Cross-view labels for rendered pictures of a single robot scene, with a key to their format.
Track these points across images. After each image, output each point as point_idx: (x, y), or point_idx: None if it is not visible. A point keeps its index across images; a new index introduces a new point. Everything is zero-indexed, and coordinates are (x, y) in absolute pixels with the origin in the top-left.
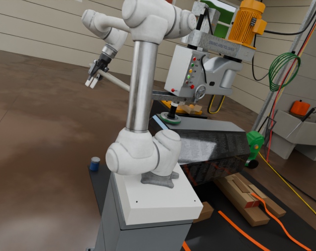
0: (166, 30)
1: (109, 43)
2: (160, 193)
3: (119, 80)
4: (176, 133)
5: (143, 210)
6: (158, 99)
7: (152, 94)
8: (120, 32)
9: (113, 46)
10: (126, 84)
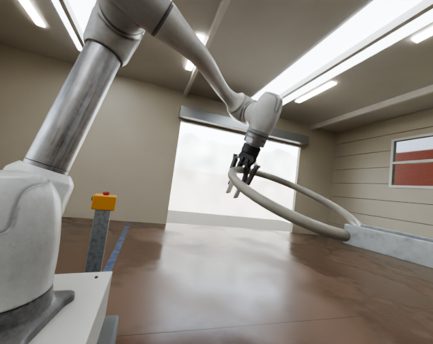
0: (93, 16)
1: (248, 123)
2: None
3: (348, 213)
4: (11, 176)
5: None
6: None
7: (388, 233)
8: (257, 100)
9: (249, 125)
10: (356, 221)
